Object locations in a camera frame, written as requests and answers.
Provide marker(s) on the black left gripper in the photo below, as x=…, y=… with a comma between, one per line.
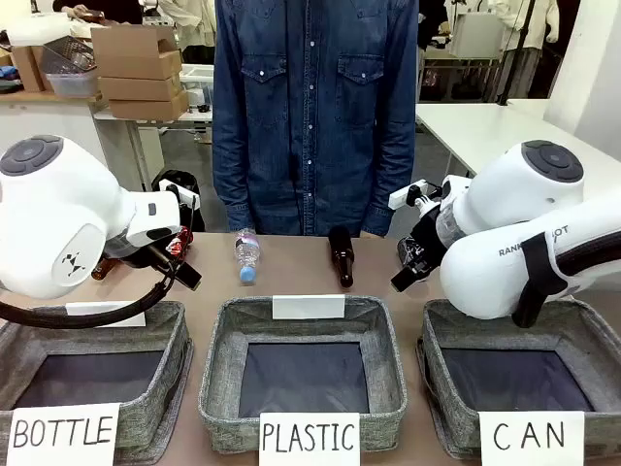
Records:
x=131, y=252

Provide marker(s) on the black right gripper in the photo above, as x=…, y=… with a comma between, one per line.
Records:
x=429, y=233

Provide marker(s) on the small water bottle blue cap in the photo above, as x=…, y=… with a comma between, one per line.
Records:
x=248, y=252

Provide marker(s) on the person's right forearm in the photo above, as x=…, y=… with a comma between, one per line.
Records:
x=230, y=184

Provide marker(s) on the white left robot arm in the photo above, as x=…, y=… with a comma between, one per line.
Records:
x=58, y=213

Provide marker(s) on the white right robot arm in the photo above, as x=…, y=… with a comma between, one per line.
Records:
x=504, y=194

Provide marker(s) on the person's left forearm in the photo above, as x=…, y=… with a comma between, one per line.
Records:
x=390, y=184

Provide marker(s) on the grey fabric basket plastic label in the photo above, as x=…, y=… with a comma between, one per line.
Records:
x=223, y=364

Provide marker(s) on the grey fabric basket can label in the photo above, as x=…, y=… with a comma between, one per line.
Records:
x=436, y=369

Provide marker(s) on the grey fabric basket bottle label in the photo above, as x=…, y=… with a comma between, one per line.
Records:
x=160, y=369

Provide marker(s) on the white CAN paper sign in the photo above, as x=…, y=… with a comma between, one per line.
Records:
x=531, y=437

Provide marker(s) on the black backpack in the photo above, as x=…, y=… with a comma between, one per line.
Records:
x=194, y=218

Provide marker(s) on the blank white card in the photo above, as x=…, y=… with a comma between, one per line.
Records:
x=308, y=307
x=82, y=307

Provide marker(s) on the flat cardboard box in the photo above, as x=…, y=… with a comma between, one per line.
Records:
x=145, y=108
x=136, y=87

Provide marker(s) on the person's denim shirt torso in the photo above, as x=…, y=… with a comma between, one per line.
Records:
x=310, y=121

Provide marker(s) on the white PLASTIC paper sign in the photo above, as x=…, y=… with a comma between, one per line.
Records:
x=309, y=437

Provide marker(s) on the white BOTTLE paper sign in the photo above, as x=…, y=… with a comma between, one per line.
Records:
x=63, y=432

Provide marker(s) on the white cabinet wooden top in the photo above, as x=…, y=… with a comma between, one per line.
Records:
x=48, y=121

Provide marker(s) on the large open cardboard box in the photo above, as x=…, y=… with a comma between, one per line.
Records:
x=131, y=48

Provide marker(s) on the clear plastic container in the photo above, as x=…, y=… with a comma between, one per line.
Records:
x=68, y=73

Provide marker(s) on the black tripod pole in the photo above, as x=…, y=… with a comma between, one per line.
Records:
x=516, y=53

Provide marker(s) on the white background box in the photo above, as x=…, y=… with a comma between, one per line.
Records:
x=478, y=34

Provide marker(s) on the small cardboard box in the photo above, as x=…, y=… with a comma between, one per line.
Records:
x=26, y=68

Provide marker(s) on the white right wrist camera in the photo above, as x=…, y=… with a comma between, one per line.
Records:
x=405, y=196

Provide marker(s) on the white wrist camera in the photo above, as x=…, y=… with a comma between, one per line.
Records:
x=172, y=191
x=405, y=196

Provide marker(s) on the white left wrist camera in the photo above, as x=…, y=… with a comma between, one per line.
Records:
x=172, y=191

